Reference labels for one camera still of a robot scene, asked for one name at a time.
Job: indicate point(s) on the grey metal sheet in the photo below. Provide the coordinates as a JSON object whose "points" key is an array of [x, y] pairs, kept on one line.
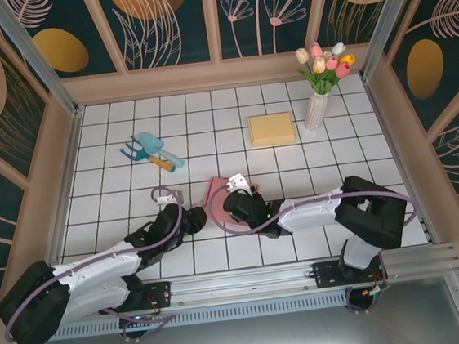
{"points": [[247, 342]]}

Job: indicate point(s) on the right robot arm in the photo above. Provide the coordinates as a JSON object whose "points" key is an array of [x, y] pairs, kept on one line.
{"points": [[312, 214]]}

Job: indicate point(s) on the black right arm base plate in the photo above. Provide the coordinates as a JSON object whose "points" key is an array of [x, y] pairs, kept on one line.
{"points": [[326, 274]]}

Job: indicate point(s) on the artificial tulip bouquet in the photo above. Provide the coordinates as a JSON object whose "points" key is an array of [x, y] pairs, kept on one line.
{"points": [[327, 63]]}

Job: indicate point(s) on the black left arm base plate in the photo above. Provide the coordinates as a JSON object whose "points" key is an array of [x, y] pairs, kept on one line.
{"points": [[160, 290]]}

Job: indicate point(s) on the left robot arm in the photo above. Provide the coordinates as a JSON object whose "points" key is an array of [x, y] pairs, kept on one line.
{"points": [[96, 268]]}

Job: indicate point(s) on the white ribbed vase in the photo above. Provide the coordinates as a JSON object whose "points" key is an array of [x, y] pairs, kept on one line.
{"points": [[314, 113]]}

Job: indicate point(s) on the light blue toy trowel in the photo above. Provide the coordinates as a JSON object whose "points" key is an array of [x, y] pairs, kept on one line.
{"points": [[150, 141]]}

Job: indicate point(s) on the aluminium frame post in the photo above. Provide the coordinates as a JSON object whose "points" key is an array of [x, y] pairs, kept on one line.
{"points": [[389, 11], [37, 65]]}

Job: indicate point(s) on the pink paper box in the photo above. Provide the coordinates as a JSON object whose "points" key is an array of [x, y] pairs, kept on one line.
{"points": [[216, 206]]}

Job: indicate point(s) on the yellow paper box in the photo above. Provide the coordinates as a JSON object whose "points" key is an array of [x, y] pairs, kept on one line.
{"points": [[272, 129]]}

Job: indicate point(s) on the aluminium mounting rail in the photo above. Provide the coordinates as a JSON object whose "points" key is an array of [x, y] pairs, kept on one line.
{"points": [[233, 282]]}

